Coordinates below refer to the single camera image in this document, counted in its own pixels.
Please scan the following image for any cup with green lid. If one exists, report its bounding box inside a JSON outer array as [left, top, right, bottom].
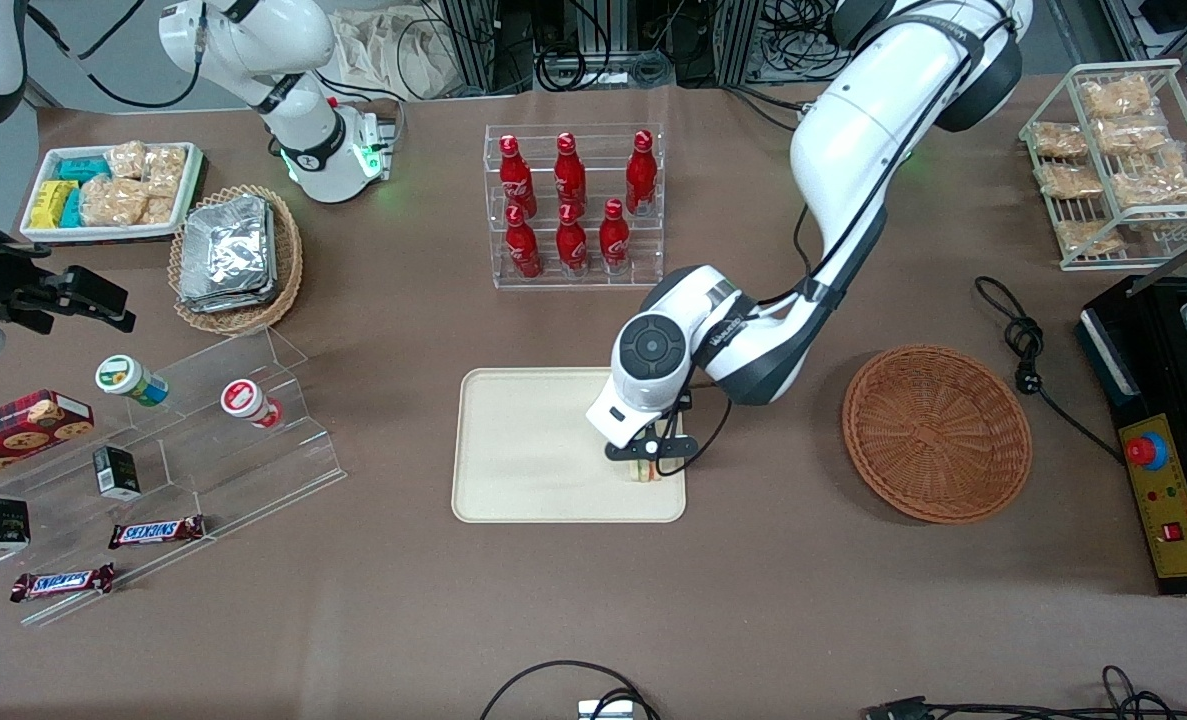
[[94, 354, 170, 408]]

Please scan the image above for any black looped cable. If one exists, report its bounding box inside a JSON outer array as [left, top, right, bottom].
[[479, 659, 661, 720]]

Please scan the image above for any clear acrylic step display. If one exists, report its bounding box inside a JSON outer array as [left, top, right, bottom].
[[0, 326, 348, 630]]

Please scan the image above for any black power cable with plug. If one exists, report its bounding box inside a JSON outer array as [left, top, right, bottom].
[[973, 276, 1126, 467]]

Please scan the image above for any white wire rack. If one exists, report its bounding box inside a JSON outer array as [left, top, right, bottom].
[[1018, 59, 1187, 272]]

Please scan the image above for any black machine housing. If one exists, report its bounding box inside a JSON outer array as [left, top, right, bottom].
[[1073, 274, 1187, 599]]

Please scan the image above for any beige plastic tray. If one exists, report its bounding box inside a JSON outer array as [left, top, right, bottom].
[[451, 366, 688, 524]]

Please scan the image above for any silver metal bar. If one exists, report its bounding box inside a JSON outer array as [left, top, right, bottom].
[[1127, 205, 1187, 297]]

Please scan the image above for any red cookie box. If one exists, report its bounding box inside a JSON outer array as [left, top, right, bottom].
[[0, 389, 96, 489]]

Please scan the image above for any small black white box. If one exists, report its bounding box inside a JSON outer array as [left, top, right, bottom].
[[0, 496, 32, 554]]

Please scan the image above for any snickers chocolate bar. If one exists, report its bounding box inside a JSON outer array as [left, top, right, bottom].
[[9, 563, 117, 603], [108, 514, 207, 550]]

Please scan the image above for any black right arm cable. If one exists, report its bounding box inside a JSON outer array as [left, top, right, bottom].
[[25, 0, 206, 111]]

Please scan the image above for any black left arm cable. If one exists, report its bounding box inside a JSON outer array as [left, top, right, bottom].
[[652, 394, 735, 479]]

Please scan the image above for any stack of silver foil packs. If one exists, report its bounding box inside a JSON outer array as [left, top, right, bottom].
[[178, 194, 278, 314]]

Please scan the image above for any black cable bundle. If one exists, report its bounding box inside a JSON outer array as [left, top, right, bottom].
[[531, 40, 678, 93]]

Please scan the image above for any yellow snack pack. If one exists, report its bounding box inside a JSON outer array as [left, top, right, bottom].
[[29, 179, 80, 230]]

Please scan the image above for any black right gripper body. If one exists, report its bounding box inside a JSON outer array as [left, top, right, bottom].
[[0, 185, 76, 337]]

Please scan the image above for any black cable with connector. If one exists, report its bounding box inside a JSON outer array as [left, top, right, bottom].
[[865, 664, 1187, 720]]

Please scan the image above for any cup with red lid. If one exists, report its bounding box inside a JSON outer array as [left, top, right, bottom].
[[219, 377, 285, 430]]

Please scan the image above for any clear acrylic bottle rack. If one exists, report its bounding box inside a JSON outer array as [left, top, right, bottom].
[[483, 122, 666, 291]]

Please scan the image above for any bagged fried snack pack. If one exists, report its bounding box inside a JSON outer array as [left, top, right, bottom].
[[1110, 150, 1187, 209], [1080, 74, 1158, 120], [1032, 121, 1090, 161], [1055, 219, 1123, 255], [1095, 114, 1170, 157], [1037, 162, 1103, 200]]

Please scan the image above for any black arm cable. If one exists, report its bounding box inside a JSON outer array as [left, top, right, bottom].
[[25, 0, 206, 111], [652, 394, 735, 479]]

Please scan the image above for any white rectangular snack tray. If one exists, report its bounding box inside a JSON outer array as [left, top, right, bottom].
[[19, 141, 203, 245]]

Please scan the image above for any red cola bottle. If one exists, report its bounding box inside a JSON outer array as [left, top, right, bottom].
[[553, 131, 588, 214], [624, 129, 659, 217], [498, 134, 538, 217], [598, 197, 632, 274], [555, 202, 590, 277], [504, 204, 543, 280]]

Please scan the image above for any aluminium frame post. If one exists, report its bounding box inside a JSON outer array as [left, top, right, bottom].
[[711, 0, 766, 87], [433, 0, 500, 97]]

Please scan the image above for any beige cloth bag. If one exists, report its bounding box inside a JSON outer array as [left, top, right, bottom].
[[331, 8, 466, 102]]

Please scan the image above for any round brown wicker basket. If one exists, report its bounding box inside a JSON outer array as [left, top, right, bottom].
[[842, 345, 1034, 525]]

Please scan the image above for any yellow control box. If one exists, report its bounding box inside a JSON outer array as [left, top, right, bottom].
[[1117, 412, 1187, 582]]

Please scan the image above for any oval light wicker basket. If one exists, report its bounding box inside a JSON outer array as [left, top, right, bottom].
[[167, 184, 305, 336]]

